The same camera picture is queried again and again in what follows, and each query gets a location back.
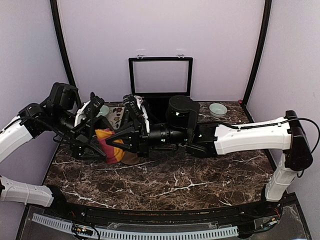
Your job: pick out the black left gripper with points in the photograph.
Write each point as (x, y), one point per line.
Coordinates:
(79, 139)

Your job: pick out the magenta striped sock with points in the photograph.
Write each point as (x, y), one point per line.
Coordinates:
(113, 154)

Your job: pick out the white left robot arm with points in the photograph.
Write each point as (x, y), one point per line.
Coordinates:
(29, 123)

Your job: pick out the green ceramic bowl on plate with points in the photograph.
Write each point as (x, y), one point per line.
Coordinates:
(104, 111)

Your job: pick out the brown sock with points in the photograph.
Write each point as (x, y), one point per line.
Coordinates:
(130, 158)

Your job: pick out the black corner post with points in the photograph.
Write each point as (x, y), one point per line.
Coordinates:
(259, 51)
(61, 42)

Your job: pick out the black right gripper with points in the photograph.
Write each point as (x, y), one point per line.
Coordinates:
(133, 143)

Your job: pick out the black right corner post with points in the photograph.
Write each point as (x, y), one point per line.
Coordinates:
(259, 51)

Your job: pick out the green bowl at right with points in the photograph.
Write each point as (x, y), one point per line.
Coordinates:
(217, 110)

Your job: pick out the black compartment storage box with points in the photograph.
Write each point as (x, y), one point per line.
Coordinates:
(157, 79)

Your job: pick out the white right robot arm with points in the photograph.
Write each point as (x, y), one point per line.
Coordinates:
(284, 133)

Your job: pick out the black left corner post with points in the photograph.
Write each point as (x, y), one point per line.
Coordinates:
(61, 42)

